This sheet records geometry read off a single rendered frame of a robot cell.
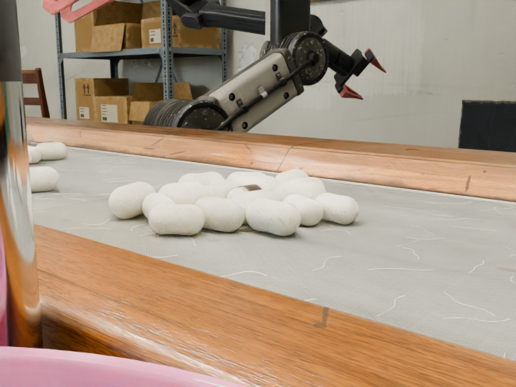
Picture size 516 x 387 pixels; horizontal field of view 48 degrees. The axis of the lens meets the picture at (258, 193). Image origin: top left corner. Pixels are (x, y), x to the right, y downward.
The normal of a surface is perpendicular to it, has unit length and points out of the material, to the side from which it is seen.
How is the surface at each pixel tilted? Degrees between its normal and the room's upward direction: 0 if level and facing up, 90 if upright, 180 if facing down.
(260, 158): 45
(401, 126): 90
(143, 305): 0
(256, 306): 0
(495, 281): 0
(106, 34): 76
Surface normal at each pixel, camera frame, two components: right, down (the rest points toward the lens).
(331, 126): -0.68, 0.15
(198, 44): 0.72, 0.15
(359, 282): 0.00, -0.98
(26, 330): 0.87, 0.10
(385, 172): -0.44, -0.58
